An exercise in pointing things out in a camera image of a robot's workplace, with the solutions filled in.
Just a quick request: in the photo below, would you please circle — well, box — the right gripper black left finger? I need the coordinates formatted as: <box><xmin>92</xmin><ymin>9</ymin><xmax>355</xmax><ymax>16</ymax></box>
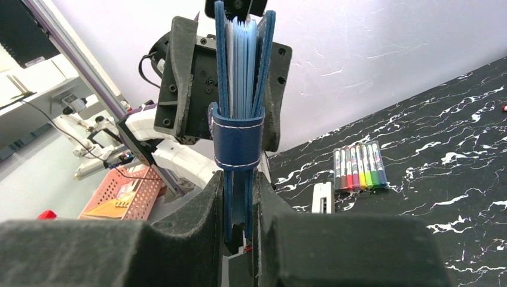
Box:
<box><xmin>1</xmin><ymin>172</ymin><xmax>223</xmax><ymax>286</ymax></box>

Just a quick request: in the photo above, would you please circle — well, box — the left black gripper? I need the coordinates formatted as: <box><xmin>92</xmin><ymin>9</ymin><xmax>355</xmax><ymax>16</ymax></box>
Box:
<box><xmin>148</xmin><ymin>16</ymin><xmax>292</xmax><ymax>152</ymax></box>

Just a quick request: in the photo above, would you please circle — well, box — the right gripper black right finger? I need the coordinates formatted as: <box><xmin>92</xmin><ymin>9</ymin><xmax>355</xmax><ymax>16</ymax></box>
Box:
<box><xmin>253</xmin><ymin>172</ymin><xmax>452</xmax><ymax>286</ymax></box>

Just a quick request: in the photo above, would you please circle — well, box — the navy blue card holder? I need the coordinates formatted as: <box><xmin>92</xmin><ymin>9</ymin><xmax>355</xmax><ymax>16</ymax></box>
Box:
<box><xmin>208</xmin><ymin>1</ymin><xmax>276</xmax><ymax>243</ymax></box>

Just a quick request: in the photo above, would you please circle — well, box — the pink perforated basket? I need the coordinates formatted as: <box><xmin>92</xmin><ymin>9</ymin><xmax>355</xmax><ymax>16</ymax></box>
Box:
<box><xmin>78</xmin><ymin>164</ymin><xmax>166</xmax><ymax>221</ymax></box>

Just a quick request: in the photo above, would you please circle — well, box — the colourful marker pen set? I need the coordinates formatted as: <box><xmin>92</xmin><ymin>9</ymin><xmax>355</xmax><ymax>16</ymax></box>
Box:
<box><xmin>332</xmin><ymin>141</ymin><xmax>388</xmax><ymax>193</ymax></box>

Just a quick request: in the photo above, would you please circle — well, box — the aluminium frame post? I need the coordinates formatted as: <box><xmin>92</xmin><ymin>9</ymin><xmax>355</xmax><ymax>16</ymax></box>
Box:
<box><xmin>17</xmin><ymin>0</ymin><xmax>187</xmax><ymax>197</ymax></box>

